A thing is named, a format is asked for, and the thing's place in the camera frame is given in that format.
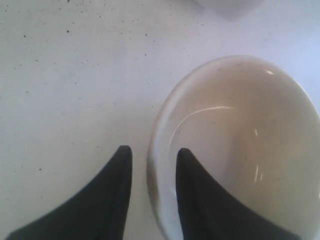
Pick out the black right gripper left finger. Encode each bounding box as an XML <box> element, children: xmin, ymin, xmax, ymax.
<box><xmin>7</xmin><ymin>145</ymin><xmax>132</xmax><ymax>240</ymax></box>

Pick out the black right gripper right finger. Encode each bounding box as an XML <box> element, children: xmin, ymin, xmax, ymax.
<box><xmin>175</xmin><ymin>148</ymin><xmax>300</xmax><ymax>240</ymax></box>

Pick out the cream ceramic bowl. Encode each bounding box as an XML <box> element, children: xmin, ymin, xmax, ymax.
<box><xmin>147</xmin><ymin>55</ymin><xmax>320</xmax><ymax>240</ymax></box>

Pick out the white Midea microwave oven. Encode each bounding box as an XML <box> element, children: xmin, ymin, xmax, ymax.
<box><xmin>180</xmin><ymin>0</ymin><xmax>265</xmax><ymax>22</ymax></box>

